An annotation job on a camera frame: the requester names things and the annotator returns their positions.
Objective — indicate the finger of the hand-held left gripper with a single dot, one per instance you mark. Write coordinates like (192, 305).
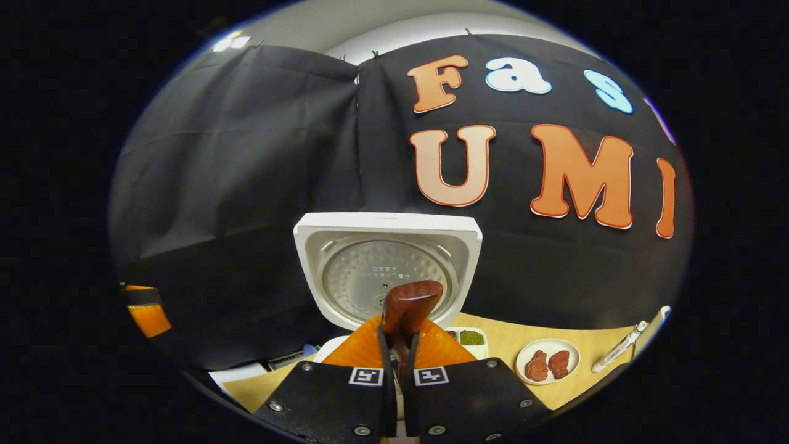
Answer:
(148, 314)

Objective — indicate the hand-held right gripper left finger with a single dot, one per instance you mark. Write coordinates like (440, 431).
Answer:
(387, 401)

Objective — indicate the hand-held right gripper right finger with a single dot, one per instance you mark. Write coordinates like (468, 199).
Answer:
(412, 401)

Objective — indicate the brown wooden spoon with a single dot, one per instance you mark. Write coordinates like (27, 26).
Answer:
(410, 305)

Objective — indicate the white rice cooker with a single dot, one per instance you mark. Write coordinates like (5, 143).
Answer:
(357, 271)

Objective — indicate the white divided bean dish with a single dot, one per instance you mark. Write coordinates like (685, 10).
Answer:
(471, 337)

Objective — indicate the white box with blue part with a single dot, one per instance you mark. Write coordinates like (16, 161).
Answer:
(240, 374)

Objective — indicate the red meat piece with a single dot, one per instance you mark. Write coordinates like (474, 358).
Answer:
(536, 366)
(560, 364)

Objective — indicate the white round plate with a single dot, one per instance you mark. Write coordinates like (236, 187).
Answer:
(548, 345)

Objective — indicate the white drink bottle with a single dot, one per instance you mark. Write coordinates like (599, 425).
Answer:
(619, 348)

